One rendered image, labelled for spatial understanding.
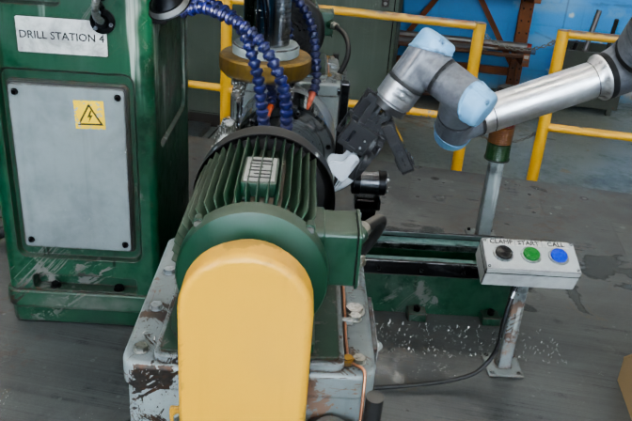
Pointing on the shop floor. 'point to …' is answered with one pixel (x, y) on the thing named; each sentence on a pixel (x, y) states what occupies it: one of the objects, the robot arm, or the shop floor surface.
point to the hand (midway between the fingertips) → (340, 187)
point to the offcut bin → (576, 53)
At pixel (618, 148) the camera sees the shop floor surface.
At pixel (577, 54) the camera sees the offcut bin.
